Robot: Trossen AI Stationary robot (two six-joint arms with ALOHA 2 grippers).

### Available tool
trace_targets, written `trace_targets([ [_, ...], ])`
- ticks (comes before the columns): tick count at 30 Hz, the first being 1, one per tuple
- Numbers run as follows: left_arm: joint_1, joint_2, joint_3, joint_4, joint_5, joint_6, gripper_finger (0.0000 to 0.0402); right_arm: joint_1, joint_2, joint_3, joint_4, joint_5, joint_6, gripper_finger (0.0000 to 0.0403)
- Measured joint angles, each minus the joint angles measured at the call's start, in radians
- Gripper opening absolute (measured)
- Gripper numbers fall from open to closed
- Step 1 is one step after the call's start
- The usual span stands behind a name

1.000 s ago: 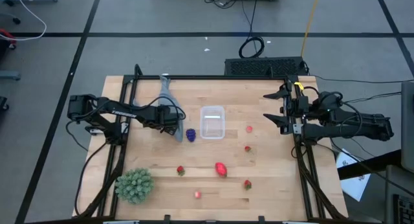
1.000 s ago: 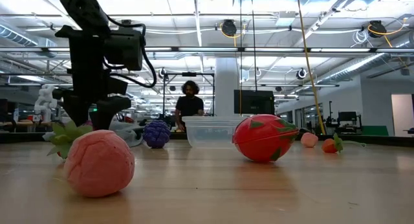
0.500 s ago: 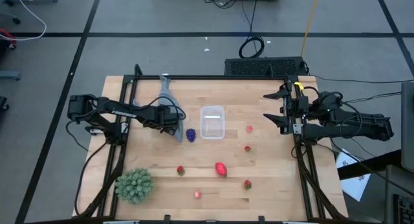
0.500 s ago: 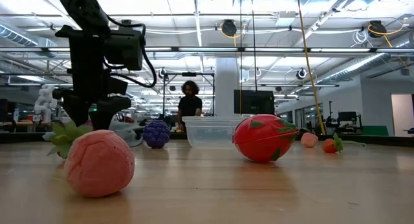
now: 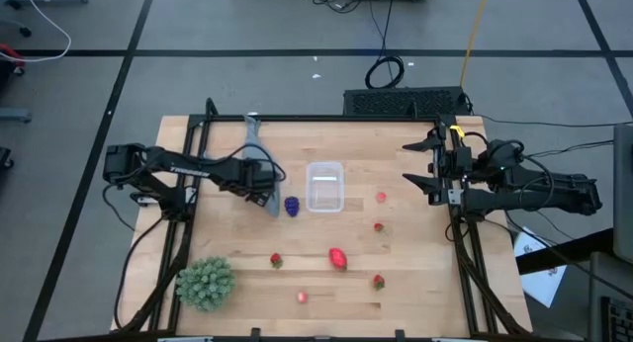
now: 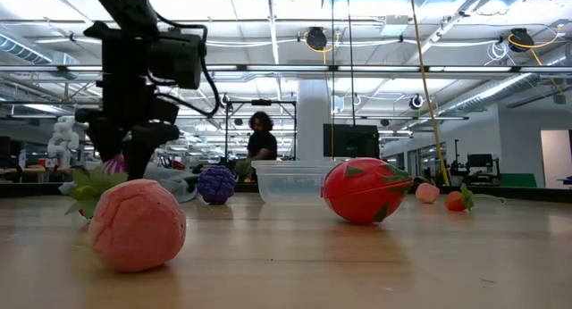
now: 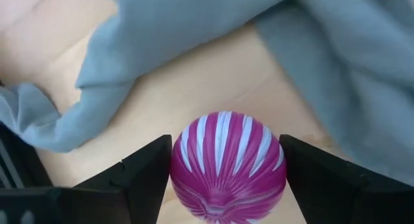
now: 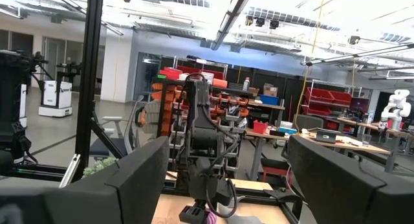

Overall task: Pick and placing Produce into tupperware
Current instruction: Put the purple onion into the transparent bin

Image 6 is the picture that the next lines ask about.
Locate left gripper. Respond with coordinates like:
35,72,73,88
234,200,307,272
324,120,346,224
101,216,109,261
74,21,181,181

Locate purple white striped onion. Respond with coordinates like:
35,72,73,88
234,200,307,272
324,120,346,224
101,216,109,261
102,153,130,177

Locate red fruit with green leaves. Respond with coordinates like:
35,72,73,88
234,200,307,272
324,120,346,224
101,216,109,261
58,165,130,221

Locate pink round toy fruit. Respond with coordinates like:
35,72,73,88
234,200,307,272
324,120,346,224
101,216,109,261
88,178,188,273
415,182,441,205

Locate purple toy blackberry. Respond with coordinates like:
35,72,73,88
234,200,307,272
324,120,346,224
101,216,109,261
197,165,237,206

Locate red green dragon fruit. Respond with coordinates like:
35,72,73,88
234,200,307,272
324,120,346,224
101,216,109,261
320,156,415,224

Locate small strawberry with green stem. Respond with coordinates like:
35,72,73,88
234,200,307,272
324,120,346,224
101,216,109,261
443,182,508,213

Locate clear plastic tupperware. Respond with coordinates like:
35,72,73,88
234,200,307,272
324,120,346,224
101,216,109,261
250,160,343,205

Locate white robot figure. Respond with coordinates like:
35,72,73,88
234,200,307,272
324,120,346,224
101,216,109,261
46,115,80,170

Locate grey cloth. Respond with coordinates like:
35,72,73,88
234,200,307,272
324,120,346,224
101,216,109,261
58,163,201,205

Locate person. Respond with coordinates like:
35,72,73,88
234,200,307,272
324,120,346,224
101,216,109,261
234,111,279,184

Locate white column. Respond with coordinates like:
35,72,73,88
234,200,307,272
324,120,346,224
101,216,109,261
296,79,332,162

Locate black monitor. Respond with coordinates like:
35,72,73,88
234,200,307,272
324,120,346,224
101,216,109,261
323,123,381,159

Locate black workstation with monitor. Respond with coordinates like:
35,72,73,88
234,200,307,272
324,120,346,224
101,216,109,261
450,138,502,188

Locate green board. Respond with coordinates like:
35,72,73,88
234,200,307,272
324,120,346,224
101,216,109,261
499,172,538,188

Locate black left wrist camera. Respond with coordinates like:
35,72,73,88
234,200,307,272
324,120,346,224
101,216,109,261
148,29,207,90

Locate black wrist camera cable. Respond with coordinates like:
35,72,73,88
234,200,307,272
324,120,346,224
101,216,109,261
147,13,222,119

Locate black table frame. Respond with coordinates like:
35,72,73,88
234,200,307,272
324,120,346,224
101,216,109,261
0,181,572,204

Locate black ceiling cable reel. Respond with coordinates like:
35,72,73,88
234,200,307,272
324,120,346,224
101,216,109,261
509,27,535,54
305,26,329,51

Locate black hanging cable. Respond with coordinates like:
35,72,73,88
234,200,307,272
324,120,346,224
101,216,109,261
346,0,358,127

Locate yellow hanging cable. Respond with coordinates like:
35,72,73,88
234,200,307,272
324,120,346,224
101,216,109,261
408,0,451,187

